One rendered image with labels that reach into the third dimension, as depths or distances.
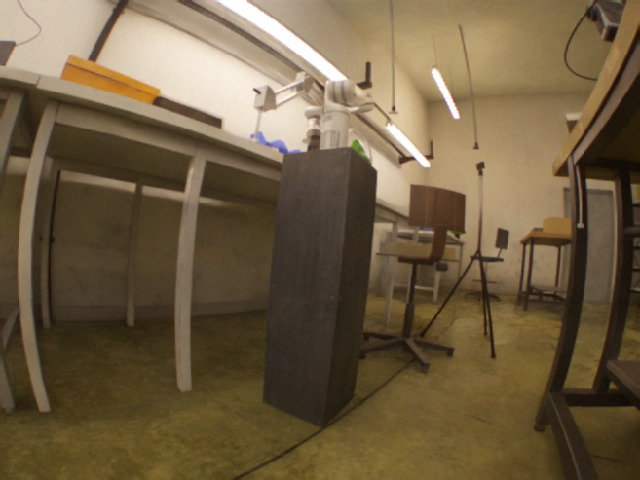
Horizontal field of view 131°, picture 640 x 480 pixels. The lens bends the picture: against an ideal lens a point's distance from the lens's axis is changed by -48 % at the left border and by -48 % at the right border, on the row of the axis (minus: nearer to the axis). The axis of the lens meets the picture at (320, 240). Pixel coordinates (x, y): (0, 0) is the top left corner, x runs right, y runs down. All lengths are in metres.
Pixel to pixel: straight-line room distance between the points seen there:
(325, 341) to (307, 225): 0.34
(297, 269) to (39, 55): 1.89
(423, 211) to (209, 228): 1.40
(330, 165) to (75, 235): 1.43
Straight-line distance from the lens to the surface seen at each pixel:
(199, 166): 0.96
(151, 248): 1.84
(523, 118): 6.63
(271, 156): 1.08
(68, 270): 1.77
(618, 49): 0.67
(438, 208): 1.36
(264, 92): 1.19
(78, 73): 0.97
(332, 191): 0.78
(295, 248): 0.82
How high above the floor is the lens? 0.56
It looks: 2 degrees up
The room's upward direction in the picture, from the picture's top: 5 degrees clockwise
